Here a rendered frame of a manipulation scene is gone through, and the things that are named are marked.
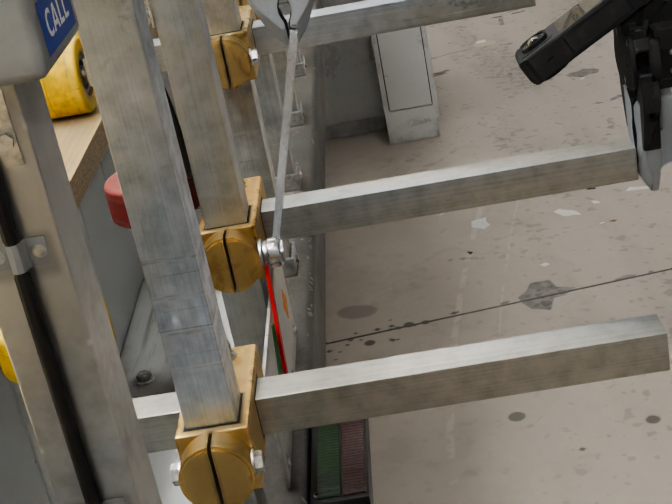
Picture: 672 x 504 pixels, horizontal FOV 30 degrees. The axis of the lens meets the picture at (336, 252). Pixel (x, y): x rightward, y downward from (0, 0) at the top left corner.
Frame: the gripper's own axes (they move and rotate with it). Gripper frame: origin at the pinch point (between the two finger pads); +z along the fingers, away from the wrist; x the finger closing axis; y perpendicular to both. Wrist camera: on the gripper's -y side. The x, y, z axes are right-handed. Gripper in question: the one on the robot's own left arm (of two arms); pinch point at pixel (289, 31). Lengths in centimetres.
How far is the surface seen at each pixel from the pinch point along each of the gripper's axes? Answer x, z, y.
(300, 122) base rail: 6, 30, 68
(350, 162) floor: 8, 101, 241
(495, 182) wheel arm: -15.0, 15.6, -2.2
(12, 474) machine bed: 27.9, 27.6, -17.0
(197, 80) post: 7.4, 0.9, -6.4
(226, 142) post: 6.3, 6.4, -6.4
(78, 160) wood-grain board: 22.4, 10.6, 8.5
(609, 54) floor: -80, 101, 300
